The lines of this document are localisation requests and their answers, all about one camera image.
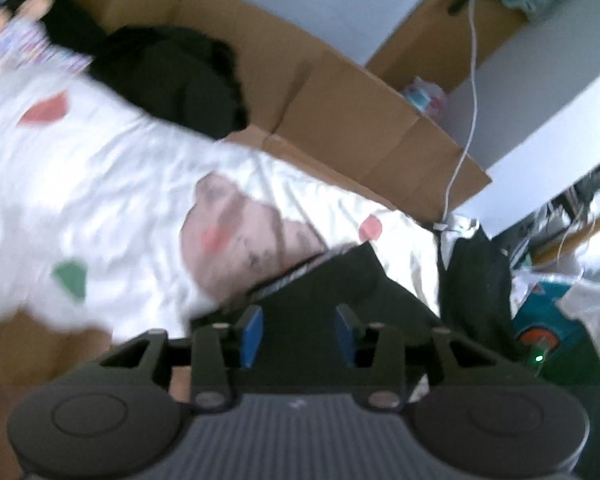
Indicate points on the folded black sweater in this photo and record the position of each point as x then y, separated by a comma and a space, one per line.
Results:
475, 285

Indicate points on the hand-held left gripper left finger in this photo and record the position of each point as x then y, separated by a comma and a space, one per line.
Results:
252, 340

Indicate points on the white plastic bag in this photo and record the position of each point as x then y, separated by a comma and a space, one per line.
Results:
595, 290

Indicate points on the teddy bear floral outfit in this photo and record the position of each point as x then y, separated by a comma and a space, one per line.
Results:
25, 45

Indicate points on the crumpled black cloth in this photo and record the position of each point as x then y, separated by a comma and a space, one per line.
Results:
170, 80

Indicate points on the teal bag orange print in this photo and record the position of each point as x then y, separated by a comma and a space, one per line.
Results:
545, 310

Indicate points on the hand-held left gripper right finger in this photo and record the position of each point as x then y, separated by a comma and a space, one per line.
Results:
345, 340

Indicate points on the flattened cardboard box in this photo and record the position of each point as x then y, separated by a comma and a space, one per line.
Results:
340, 110

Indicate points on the pastel blue container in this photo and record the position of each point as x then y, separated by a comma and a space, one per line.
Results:
425, 100

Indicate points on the white printed bed sheet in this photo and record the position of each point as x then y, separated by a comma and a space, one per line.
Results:
105, 185

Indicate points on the black garment bear print lining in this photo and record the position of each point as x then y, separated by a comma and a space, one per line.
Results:
330, 285

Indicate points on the brown cloth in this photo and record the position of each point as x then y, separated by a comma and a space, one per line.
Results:
40, 350

